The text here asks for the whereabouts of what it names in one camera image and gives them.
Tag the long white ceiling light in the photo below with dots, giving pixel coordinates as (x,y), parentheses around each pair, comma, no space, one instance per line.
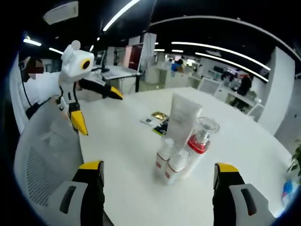
(120,14)
(223,49)
(235,63)

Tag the grey mesh office chair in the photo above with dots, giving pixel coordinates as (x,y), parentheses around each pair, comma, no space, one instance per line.
(42,164)

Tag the green potted plant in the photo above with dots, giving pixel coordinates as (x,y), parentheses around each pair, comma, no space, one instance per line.
(295,162)

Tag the small white skincare bottle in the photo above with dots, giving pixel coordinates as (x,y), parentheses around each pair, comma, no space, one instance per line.
(162,160)
(175,169)

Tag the gold foil skincare sachet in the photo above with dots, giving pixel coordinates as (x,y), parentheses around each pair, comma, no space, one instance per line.
(160,116)

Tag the white ceiling air conditioner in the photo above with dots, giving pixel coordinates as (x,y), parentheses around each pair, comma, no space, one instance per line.
(61,13)

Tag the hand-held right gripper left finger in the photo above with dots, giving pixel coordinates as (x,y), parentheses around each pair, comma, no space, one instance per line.
(92,204)

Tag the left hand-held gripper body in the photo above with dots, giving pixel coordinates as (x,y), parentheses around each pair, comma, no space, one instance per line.
(73,66)

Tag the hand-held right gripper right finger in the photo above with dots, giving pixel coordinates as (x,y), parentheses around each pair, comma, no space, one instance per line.
(223,204)

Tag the green black skincare pouch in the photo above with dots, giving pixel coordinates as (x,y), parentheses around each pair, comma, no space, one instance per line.
(161,129)

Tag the red collar skincare bottle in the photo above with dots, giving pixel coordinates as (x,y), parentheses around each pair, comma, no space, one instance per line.
(200,150)

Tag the blue tissue pack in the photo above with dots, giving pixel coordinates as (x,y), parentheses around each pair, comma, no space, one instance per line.
(289,195)

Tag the black-legged laptop table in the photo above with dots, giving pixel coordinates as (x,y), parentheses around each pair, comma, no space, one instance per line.
(117,74)

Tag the large white skincare tube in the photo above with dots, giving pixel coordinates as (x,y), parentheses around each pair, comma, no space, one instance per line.
(182,115)

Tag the curved ceiling light track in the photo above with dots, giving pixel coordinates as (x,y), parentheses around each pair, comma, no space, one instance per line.
(211,17)

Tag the silver skincare sachet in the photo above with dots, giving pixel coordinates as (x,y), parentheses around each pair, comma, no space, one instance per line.
(148,120)

